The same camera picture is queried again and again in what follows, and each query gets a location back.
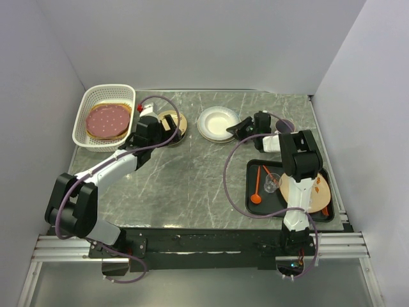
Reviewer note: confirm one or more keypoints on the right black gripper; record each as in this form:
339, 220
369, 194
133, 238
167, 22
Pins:
238, 130

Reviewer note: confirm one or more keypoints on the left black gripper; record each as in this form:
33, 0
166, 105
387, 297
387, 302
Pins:
172, 125

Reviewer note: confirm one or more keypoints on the pink polka dot plate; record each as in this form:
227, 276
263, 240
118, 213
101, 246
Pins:
108, 121

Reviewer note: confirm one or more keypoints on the orange woven square plate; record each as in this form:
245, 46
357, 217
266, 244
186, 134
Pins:
124, 107

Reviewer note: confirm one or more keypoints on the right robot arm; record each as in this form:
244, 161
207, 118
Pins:
301, 161

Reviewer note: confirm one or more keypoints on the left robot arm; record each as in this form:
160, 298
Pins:
73, 205

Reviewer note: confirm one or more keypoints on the white perforated plastic bin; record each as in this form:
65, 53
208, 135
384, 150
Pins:
104, 94

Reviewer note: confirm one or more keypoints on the cream plate with blue leaves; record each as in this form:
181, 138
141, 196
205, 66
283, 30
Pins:
214, 130

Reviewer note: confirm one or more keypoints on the white scalloped paper bowl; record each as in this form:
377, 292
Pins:
220, 112

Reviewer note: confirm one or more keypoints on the pink mug purple inside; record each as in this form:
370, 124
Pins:
284, 126

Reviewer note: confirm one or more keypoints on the black plastic tray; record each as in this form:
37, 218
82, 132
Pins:
272, 202

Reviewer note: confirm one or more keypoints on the clear plastic cup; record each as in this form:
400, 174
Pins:
272, 183

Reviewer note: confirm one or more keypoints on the orange plastic spoon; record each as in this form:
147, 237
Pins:
255, 197

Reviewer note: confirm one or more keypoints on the tan oval plate on tray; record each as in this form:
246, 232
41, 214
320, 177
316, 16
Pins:
320, 196

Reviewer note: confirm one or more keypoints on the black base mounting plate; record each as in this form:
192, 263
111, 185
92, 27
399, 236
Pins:
183, 248

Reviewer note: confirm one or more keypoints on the aluminium rail frame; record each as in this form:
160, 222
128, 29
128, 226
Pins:
62, 274

